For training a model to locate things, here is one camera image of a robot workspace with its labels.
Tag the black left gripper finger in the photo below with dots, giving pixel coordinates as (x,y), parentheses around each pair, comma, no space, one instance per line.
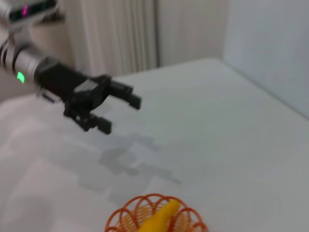
(103,124)
(128,95)

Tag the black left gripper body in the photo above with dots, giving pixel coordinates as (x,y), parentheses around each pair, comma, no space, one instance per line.
(62,82)

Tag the yellow banana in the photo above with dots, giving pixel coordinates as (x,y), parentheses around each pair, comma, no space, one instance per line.
(159,217)

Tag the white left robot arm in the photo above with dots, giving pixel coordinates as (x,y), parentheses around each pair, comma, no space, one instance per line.
(24,62)

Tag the white ribbed radiator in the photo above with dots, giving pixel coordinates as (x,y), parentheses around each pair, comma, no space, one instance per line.
(120,36)

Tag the robot torso with light strip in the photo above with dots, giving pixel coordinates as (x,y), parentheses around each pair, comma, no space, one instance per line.
(31,10)

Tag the white partition board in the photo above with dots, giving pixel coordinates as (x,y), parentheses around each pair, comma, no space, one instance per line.
(270,48)

